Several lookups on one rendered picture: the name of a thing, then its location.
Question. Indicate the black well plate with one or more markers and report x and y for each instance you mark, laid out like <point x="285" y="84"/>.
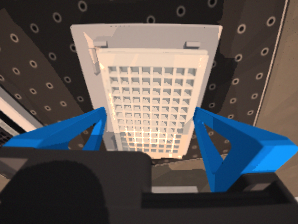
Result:
<point x="8" y="129"/>

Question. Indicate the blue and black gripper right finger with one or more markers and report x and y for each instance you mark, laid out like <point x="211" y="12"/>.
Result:
<point x="253" y="150"/>

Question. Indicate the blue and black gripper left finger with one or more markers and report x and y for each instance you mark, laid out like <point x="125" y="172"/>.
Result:
<point x="58" y="135"/>

